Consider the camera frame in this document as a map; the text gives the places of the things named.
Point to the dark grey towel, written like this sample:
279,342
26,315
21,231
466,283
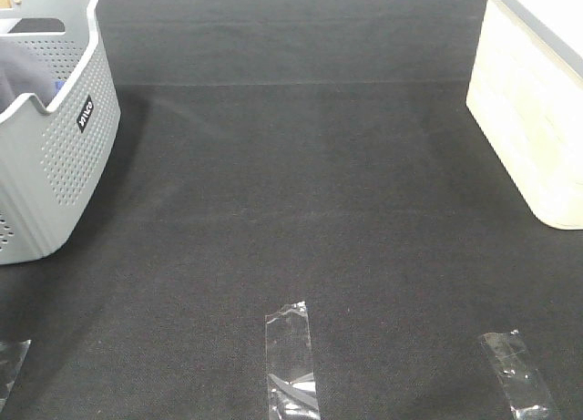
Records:
23,73

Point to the blue towel in basket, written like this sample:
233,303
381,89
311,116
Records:
58,85

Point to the black felt table mat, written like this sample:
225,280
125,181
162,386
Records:
278,151

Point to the centre clear tape strip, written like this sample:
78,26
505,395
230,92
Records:
291,384

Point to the clear tape strip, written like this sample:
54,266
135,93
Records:
523,385
291,384
12,356

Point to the grey perforated laundry basket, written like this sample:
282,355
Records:
52,158

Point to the cream plastic storage bin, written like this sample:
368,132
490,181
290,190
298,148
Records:
525,93

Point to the right clear tape strip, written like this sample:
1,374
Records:
523,385

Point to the left clear tape strip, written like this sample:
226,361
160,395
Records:
12,356

